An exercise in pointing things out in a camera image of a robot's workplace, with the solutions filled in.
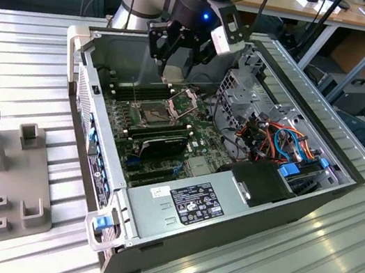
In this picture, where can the black graphics card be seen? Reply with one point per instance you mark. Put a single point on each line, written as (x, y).
(162, 149)

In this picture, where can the grey power supply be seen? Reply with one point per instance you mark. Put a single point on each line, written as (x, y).
(151, 216)

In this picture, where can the silver CPU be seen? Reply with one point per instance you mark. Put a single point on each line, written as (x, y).
(173, 74)

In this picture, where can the CPU socket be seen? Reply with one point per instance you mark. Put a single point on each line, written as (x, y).
(154, 114)

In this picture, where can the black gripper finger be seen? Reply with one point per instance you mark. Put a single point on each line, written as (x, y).
(157, 38)
(202, 51)

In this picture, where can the green motherboard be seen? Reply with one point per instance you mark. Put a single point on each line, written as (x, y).
(203, 136)

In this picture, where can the black plastic shroud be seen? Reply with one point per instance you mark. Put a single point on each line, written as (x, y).
(259, 183)

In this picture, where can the blue plastic clip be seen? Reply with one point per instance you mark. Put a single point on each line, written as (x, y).
(323, 163)

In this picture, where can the black equipment box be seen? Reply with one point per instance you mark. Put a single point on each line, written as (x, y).
(357, 98)

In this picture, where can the silver chipset heat sink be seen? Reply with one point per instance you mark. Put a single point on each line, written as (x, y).
(198, 167)

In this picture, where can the small white box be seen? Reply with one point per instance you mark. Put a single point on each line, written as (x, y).
(307, 2)

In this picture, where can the black RAM slot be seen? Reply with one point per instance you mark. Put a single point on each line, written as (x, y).
(141, 97)
(138, 83)
(140, 93)
(169, 129)
(139, 88)
(168, 137)

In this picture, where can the black expansion slot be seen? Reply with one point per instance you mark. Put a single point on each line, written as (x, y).
(153, 181)
(148, 171)

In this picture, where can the silver drive cage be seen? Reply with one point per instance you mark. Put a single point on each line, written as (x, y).
(242, 96)

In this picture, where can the blue disk carrier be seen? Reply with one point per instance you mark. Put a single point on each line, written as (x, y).
(287, 171)

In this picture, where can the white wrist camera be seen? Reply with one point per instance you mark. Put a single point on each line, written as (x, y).
(225, 43)

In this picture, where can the grey open PC case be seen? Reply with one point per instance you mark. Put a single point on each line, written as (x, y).
(204, 235)

